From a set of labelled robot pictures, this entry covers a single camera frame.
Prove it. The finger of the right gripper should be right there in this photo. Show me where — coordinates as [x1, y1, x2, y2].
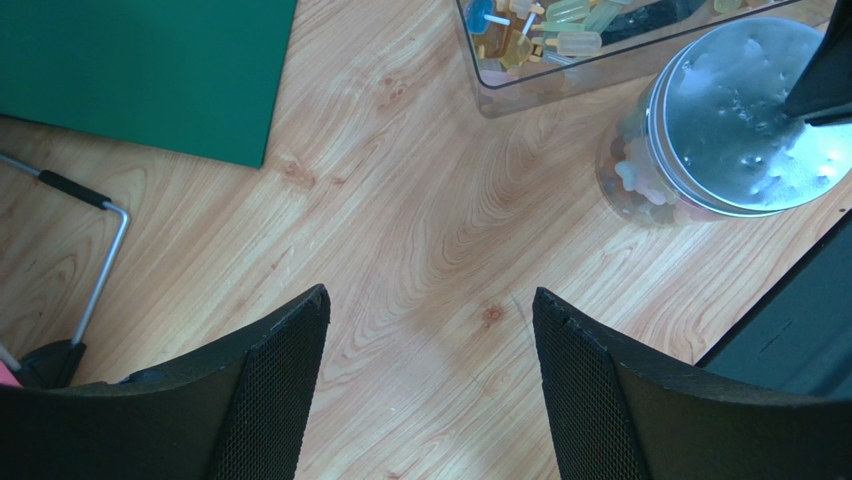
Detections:
[783, 0, 851, 126]

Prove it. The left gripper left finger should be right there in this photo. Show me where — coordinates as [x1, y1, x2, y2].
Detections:
[1, 284, 331, 479]

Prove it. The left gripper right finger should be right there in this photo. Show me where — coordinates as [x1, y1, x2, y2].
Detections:
[532, 287, 851, 479]

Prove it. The silver round jar lid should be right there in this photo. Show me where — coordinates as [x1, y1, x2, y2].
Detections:
[648, 17, 851, 218]

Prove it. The clear plastic jar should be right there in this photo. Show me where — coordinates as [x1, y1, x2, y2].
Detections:
[596, 85, 724, 228]

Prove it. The clear compartment candy box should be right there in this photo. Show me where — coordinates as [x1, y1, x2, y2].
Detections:
[455, 0, 835, 118]

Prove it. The metal board stand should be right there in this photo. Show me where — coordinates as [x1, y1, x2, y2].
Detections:
[1, 155, 131, 389]

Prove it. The black base mat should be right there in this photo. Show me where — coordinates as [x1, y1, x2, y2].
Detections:
[697, 213, 851, 400]

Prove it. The green cutting mat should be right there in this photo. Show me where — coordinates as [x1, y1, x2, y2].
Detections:
[1, 1, 296, 168]

